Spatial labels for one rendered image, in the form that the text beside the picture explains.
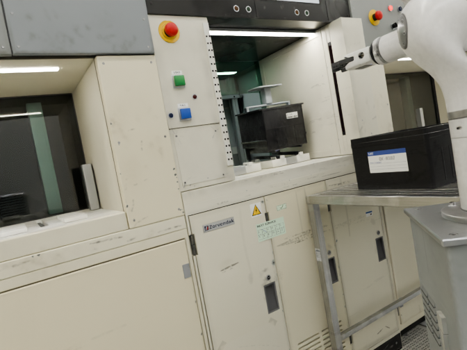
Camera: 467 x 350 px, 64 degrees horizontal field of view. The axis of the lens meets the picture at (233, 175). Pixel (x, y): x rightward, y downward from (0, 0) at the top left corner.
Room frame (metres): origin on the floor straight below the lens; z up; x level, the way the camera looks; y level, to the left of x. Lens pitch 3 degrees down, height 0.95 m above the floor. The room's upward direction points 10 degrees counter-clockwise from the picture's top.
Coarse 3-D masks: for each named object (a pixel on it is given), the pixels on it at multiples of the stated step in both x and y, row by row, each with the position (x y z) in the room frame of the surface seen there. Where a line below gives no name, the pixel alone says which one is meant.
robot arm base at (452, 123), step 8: (448, 120) 0.71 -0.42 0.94; (456, 120) 0.68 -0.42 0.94; (464, 120) 0.66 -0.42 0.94; (456, 128) 0.68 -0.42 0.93; (464, 128) 0.66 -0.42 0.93; (456, 136) 0.68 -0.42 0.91; (464, 136) 0.67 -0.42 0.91; (456, 144) 0.69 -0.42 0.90; (464, 144) 0.67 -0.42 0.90; (456, 152) 0.69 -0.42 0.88; (464, 152) 0.67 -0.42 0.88; (456, 160) 0.70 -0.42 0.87; (464, 160) 0.67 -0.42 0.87; (456, 168) 0.70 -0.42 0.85; (464, 168) 0.68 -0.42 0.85; (464, 176) 0.68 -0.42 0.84; (464, 184) 0.68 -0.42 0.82; (464, 192) 0.68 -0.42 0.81; (464, 200) 0.69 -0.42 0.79; (448, 208) 0.74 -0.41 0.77; (456, 208) 0.73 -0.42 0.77; (464, 208) 0.69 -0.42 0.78; (448, 216) 0.69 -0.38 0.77; (456, 216) 0.67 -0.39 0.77; (464, 216) 0.66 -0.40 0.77
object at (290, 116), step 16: (256, 112) 1.57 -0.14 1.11; (272, 112) 1.56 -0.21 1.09; (288, 112) 1.60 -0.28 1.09; (240, 128) 1.70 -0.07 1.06; (256, 128) 1.59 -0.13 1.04; (272, 128) 1.55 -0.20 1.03; (288, 128) 1.59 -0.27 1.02; (304, 128) 1.64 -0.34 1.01; (256, 144) 1.61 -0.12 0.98; (272, 144) 1.55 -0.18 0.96; (288, 144) 1.59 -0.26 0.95
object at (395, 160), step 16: (416, 128) 1.33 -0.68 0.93; (432, 128) 1.04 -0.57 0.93; (448, 128) 1.07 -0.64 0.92; (352, 144) 1.25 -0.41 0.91; (368, 144) 1.19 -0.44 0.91; (384, 144) 1.14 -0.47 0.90; (400, 144) 1.09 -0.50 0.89; (416, 144) 1.05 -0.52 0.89; (432, 144) 1.03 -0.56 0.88; (448, 144) 1.07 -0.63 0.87; (368, 160) 1.20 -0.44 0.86; (384, 160) 1.15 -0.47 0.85; (400, 160) 1.10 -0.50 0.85; (416, 160) 1.05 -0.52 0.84; (432, 160) 1.03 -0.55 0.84; (448, 160) 1.06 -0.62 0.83; (368, 176) 1.21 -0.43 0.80; (384, 176) 1.15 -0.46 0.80; (400, 176) 1.11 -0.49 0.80; (416, 176) 1.06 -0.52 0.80; (432, 176) 1.02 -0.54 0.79; (448, 176) 1.06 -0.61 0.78
